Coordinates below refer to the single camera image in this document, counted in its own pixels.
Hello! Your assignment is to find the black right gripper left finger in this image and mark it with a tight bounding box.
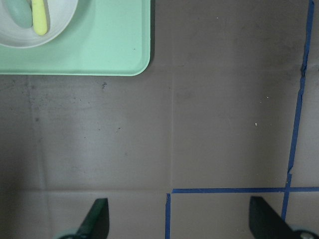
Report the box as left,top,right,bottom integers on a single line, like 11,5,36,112
74,198,110,239

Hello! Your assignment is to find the mint green plastic tray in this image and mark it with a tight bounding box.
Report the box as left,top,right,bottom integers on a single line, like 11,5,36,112
0,0,152,76

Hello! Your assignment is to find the white round plate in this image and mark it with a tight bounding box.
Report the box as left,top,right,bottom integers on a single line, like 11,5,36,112
0,0,78,48

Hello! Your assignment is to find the yellow plastic fork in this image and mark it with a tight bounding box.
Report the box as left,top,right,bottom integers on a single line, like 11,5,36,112
31,0,48,36

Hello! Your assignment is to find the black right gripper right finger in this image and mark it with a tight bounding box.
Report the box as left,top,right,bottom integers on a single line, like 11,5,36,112
249,196,300,239

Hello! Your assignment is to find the teal plastic spoon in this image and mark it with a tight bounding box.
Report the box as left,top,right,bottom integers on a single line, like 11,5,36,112
4,0,32,28

